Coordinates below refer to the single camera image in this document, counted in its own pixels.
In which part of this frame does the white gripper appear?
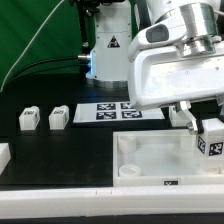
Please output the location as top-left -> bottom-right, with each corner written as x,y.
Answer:
128,23 -> 224,135

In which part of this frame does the white square table top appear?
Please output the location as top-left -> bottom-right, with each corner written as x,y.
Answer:
113,129 -> 224,187

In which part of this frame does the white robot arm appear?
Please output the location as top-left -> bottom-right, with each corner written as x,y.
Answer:
86,0 -> 224,134

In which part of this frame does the white marker sheet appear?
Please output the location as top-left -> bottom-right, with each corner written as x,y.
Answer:
73,101 -> 164,123

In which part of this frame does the white left block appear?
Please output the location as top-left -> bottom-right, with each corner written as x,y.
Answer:
0,143 -> 11,175

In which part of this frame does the white front rail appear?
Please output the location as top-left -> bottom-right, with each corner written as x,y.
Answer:
0,185 -> 224,219

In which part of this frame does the black cable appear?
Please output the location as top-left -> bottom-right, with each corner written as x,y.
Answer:
0,56 -> 93,88

